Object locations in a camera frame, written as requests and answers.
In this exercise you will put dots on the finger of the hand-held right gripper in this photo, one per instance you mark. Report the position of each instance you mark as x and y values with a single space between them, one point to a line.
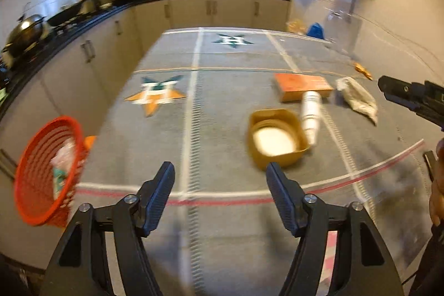
395 88

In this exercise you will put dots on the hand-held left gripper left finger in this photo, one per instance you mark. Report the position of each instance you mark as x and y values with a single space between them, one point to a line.
161 192

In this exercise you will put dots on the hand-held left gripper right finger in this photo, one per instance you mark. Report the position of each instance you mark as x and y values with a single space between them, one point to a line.
281 192

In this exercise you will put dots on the green white tissue pack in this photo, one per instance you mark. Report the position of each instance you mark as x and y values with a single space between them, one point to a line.
60 183

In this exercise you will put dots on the crushed clear plastic cup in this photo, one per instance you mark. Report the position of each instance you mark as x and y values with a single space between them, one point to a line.
64 153

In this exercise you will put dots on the red plastic mesh basket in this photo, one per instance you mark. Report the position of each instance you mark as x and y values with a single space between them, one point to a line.
38 199

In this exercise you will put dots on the person's right forearm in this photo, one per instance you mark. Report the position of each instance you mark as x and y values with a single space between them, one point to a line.
433 258

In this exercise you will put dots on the person's right hand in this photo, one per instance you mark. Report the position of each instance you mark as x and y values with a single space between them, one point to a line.
437 199

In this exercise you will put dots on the small orange wrapper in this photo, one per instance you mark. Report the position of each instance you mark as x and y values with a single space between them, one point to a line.
362 70

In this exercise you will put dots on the crumpled white paper bag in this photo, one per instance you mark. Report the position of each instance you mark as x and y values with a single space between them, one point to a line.
359 98

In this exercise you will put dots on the gold plastic container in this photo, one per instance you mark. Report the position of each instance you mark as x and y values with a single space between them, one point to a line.
274 143

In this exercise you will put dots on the white plastic bottle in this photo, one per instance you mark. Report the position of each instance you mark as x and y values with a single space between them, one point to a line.
310 115

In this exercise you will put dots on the orange flat box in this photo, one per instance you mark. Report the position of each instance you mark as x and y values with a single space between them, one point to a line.
301 86

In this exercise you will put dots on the blue bag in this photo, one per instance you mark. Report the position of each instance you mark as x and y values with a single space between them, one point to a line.
315 31

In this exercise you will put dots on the clear plastic bag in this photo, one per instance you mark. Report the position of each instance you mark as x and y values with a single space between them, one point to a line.
326 15

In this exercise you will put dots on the grey star print tablecloth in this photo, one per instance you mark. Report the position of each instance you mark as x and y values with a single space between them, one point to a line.
225 91

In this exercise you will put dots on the yellow mesh bag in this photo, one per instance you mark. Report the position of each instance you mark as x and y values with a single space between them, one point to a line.
296 26

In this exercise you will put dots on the black kitchen countertop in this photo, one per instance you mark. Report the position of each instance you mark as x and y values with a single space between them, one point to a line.
104 13

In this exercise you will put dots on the beige lower kitchen cabinets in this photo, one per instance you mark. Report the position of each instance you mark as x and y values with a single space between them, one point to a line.
208 10

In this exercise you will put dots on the steel wok with lid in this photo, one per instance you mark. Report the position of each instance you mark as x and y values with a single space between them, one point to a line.
26 36

